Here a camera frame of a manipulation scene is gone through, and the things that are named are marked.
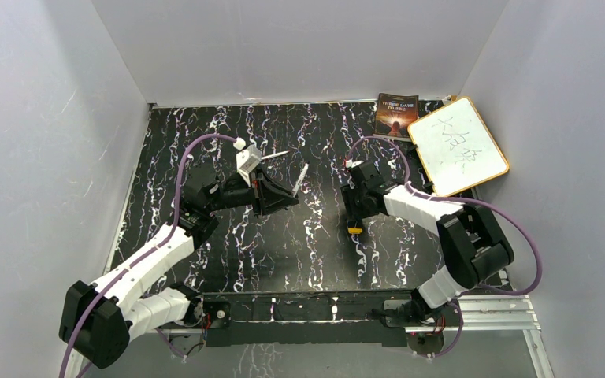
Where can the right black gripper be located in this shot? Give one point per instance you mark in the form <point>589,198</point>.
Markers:
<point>354,213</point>

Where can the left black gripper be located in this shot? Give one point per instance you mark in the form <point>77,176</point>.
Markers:
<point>268,195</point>

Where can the blue pen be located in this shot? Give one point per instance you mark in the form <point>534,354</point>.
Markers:
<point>299,181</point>

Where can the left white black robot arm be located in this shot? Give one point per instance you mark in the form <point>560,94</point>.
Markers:
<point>101,318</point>

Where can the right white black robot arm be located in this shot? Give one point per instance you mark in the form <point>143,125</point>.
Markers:
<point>473,244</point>

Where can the orange tipped white pen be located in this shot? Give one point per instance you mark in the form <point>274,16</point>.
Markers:
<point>275,155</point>

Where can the brown book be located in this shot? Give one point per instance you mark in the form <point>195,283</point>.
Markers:
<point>394,114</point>

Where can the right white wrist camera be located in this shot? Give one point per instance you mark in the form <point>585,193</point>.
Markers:
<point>349,164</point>

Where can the white board wooden frame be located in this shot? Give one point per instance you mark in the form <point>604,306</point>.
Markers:
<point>456,149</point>

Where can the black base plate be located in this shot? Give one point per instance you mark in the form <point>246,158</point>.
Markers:
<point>265,306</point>

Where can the aluminium frame rail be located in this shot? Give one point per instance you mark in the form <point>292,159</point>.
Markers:
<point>473,313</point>

